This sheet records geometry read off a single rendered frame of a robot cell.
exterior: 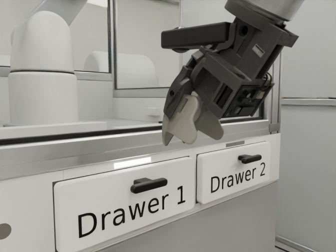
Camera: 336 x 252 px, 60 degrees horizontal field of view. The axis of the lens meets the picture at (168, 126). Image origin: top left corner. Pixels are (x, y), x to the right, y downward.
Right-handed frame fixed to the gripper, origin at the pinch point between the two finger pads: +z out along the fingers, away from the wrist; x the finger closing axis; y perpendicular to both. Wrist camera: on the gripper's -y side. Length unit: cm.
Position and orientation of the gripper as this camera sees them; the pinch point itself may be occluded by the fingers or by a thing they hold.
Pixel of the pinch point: (175, 133)
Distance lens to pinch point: 43.8
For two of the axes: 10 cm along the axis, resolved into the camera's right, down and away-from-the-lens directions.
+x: 7.4, -0.7, 6.7
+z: -3.9, 7.7, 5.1
